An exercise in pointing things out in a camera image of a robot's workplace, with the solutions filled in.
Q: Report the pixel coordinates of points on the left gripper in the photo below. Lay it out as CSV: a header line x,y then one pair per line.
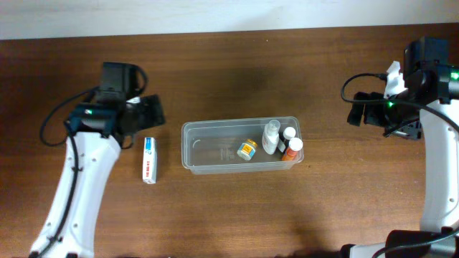
x,y
153,109

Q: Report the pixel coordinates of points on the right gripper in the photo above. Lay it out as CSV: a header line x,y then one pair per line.
x,y
409,130

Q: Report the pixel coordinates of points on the white blue medicine box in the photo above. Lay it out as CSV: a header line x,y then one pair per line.
x,y
149,165

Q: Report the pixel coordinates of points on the dark bottle white cap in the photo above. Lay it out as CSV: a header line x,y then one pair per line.
x,y
285,138

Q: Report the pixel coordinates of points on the orange tube white cap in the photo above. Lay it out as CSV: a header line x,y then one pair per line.
x,y
293,147

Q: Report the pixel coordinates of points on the white spray bottle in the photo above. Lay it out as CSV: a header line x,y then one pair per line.
x,y
270,136

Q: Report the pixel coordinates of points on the gold lid small jar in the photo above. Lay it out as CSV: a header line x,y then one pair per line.
x,y
247,150

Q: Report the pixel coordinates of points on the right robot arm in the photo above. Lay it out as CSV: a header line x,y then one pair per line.
x,y
420,101

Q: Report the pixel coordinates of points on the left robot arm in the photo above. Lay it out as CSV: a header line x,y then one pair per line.
x,y
96,131

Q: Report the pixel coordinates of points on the clear plastic container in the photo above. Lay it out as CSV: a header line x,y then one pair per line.
x,y
210,147

